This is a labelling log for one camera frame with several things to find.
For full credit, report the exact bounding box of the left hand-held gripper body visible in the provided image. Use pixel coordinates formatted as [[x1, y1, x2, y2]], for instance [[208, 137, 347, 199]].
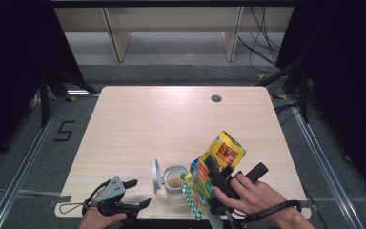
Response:
[[96, 175, 141, 220]]

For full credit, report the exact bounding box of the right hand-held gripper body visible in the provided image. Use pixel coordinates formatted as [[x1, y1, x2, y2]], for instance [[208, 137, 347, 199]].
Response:
[[206, 161, 270, 229]]

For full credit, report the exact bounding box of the yellow seasoning pouch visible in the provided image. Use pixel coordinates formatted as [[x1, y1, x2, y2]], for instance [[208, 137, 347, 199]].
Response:
[[180, 130, 247, 222]]

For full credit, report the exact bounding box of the clear jar with white lid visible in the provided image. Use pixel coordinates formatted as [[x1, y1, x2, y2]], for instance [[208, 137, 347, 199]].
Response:
[[151, 157, 189, 202]]

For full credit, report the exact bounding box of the person's left hand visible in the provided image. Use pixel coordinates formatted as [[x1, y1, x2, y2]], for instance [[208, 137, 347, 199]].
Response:
[[78, 205, 128, 229]]

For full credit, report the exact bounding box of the person's right hand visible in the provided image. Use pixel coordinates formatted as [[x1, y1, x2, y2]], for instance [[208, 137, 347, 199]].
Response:
[[213, 173, 300, 221]]

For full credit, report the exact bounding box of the brown powder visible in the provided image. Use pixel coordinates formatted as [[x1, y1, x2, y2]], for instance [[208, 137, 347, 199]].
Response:
[[166, 176, 184, 190]]

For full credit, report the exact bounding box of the black metal stand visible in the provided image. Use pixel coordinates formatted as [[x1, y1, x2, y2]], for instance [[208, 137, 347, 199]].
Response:
[[37, 68, 100, 129], [256, 61, 311, 124]]

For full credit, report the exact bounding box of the black curtain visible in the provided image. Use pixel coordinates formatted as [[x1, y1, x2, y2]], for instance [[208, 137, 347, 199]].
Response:
[[275, 0, 366, 211], [0, 0, 89, 173]]

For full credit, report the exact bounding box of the beige wooden desk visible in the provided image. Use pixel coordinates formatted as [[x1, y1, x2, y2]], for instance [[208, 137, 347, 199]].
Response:
[[53, 6, 295, 63]]

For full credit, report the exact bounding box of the black wrist strap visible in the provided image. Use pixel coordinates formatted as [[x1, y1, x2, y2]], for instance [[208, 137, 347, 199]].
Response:
[[58, 178, 112, 218], [232, 199, 303, 227]]

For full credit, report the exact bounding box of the black cable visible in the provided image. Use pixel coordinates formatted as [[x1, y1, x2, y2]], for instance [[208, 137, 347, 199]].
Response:
[[249, 6, 282, 60], [274, 102, 301, 127], [237, 35, 279, 67]]

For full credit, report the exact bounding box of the short metal floor rail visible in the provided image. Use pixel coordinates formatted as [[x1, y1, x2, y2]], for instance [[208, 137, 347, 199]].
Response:
[[66, 90, 102, 97]]

